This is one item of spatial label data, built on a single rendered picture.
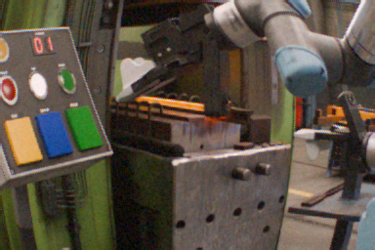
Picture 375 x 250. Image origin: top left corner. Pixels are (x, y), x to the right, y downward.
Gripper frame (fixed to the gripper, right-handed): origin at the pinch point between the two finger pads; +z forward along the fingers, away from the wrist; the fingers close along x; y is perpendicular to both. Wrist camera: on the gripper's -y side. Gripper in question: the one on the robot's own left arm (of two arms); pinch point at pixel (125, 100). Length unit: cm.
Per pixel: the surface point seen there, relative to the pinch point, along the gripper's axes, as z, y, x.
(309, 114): 167, 7, -765
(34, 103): 10.4, 6.3, 12.6
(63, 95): 10.4, 6.8, 2.4
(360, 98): 75, -14, -944
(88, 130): 9.7, -0.7, -0.6
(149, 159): 19.5, -6.6, -33.1
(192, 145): 12.9, -7.5, -40.6
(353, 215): -15, -46, -57
